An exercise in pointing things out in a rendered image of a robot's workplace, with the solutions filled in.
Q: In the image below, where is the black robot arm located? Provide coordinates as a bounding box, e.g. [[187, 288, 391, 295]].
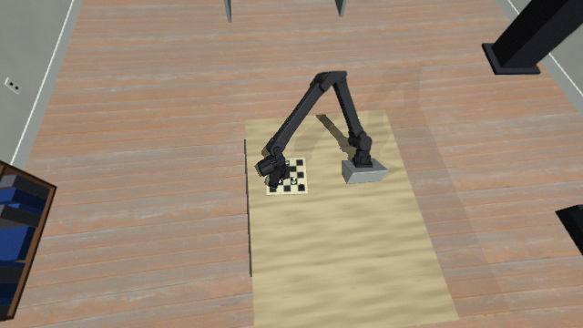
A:
[[257, 71, 373, 189]]

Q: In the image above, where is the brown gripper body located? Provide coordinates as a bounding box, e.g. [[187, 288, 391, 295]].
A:
[[281, 165, 291, 179]]

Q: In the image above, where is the black and cream chessboard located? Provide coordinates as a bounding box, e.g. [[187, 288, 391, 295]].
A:
[[267, 158, 308, 195]]

